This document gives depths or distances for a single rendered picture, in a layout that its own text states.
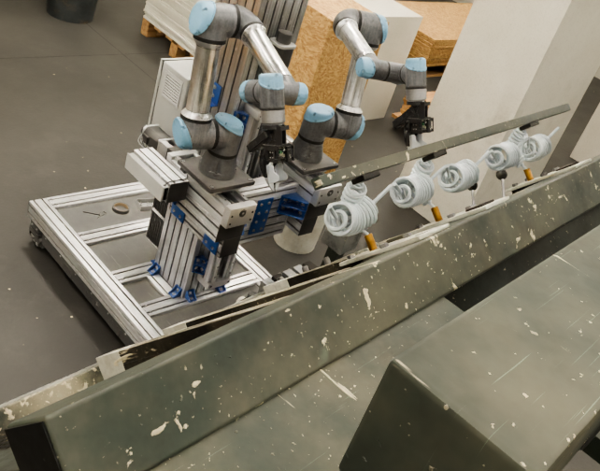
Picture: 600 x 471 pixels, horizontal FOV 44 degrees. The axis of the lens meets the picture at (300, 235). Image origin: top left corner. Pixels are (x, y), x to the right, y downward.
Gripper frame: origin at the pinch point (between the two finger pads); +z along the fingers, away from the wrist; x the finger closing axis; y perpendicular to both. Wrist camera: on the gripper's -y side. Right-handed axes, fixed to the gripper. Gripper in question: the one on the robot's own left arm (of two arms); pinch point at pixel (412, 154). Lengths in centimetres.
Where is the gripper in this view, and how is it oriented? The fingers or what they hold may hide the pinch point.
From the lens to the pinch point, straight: 282.7
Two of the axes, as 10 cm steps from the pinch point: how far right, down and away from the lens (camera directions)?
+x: 7.3, -1.8, 6.5
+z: 0.5, 9.7, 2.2
